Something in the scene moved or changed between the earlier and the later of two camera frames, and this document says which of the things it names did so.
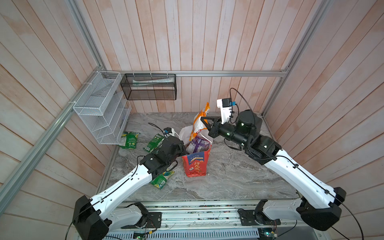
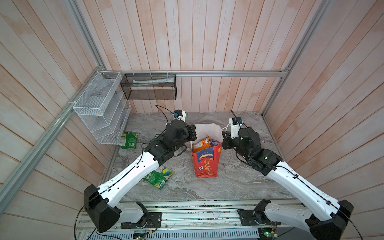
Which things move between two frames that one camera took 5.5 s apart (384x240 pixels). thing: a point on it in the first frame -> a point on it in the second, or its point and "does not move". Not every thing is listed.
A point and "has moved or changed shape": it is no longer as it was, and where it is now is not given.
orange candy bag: x=198 y=124 -> x=202 y=145
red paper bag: x=196 y=164 has moved or changed shape
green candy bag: x=160 y=180 does not move
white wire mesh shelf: x=103 y=107 does not move
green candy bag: x=131 y=139 does not move
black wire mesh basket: x=149 y=86 does not move
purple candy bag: x=198 y=145 -> x=214 y=143
